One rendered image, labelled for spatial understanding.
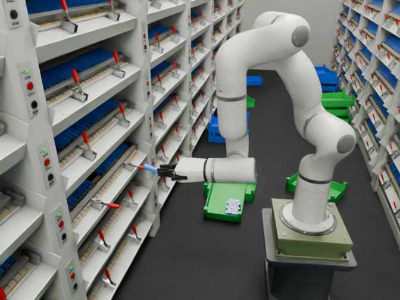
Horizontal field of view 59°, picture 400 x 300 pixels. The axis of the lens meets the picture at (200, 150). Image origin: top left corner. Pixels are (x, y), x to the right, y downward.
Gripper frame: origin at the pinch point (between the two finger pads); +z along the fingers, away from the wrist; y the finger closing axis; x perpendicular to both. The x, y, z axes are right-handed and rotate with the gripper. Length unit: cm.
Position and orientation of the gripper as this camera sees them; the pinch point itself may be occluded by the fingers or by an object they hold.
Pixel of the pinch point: (164, 170)
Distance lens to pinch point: 123.1
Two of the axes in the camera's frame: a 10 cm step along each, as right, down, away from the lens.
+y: -2.3, 4.4, -8.7
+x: 1.3, 9.0, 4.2
